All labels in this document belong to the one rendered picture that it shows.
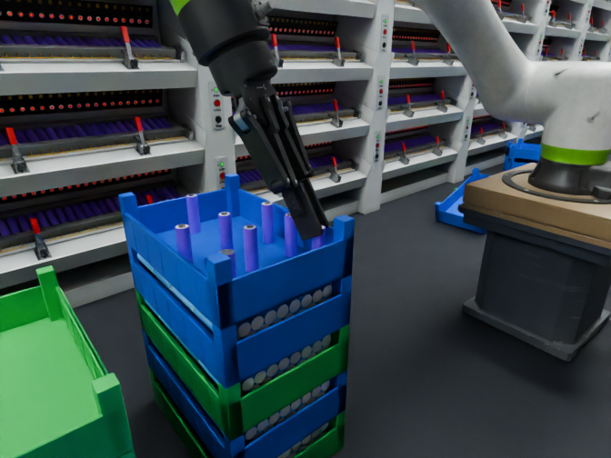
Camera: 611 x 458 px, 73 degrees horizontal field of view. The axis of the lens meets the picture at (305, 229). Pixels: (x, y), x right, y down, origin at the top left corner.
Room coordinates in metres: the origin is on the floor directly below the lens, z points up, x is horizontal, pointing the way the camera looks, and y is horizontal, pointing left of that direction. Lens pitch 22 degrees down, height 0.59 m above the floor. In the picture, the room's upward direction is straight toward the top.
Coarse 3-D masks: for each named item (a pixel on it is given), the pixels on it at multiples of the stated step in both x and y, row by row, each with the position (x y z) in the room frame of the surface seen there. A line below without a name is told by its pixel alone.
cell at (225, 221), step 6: (222, 216) 0.54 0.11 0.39; (228, 216) 0.54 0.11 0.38; (222, 222) 0.54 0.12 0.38; (228, 222) 0.54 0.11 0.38; (222, 228) 0.54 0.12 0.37; (228, 228) 0.54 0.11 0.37; (222, 234) 0.54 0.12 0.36; (228, 234) 0.54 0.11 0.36; (222, 240) 0.54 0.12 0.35; (228, 240) 0.54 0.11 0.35; (222, 246) 0.54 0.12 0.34; (228, 246) 0.54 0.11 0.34
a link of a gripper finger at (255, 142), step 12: (228, 120) 0.46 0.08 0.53; (252, 120) 0.46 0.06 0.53; (240, 132) 0.47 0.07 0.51; (252, 132) 0.46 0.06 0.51; (252, 144) 0.47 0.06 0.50; (264, 144) 0.46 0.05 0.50; (252, 156) 0.47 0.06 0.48; (264, 156) 0.46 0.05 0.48; (276, 156) 0.47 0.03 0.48; (264, 168) 0.47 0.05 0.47; (276, 168) 0.46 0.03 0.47; (288, 180) 0.47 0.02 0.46
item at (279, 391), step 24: (144, 312) 0.57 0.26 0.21; (168, 336) 0.50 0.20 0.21; (336, 336) 0.48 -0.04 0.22; (168, 360) 0.51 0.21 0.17; (192, 360) 0.51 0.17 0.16; (312, 360) 0.45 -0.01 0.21; (336, 360) 0.48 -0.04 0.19; (192, 384) 0.44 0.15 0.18; (216, 384) 0.46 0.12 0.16; (264, 384) 0.40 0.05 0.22; (288, 384) 0.42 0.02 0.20; (312, 384) 0.45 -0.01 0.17; (216, 408) 0.39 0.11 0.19; (240, 408) 0.38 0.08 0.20; (264, 408) 0.40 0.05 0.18; (240, 432) 0.37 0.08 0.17
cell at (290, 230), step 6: (288, 216) 0.53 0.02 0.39; (288, 222) 0.53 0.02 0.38; (288, 228) 0.53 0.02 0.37; (294, 228) 0.53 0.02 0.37; (288, 234) 0.53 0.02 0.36; (294, 234) 0.53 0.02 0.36; (288, 240) 0.53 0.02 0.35; (294, 240) 0.53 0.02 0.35; (288, 246) 0.53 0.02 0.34; (294, 246) 0.53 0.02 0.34; (288, 252) 0.53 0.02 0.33; (294, 252) 0.53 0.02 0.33
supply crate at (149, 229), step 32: (224, 192) 0.71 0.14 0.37; (128, 224) 0.57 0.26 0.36; (160, 224) 0.63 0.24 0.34; (256, 224) 0.66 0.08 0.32; (352, 224) 0.49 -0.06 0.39; (160, 256) 0.48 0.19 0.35; (224, 256) 0.38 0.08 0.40; (320, 256) 0.46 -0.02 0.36; (352, 256) 0.49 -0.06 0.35; (192, 288) 0.41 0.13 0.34; (224, 288) 0.37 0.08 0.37; (256, 288) 0.40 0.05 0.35; (288, 288) 0.42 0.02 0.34; (224, 320) 0.37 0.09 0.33
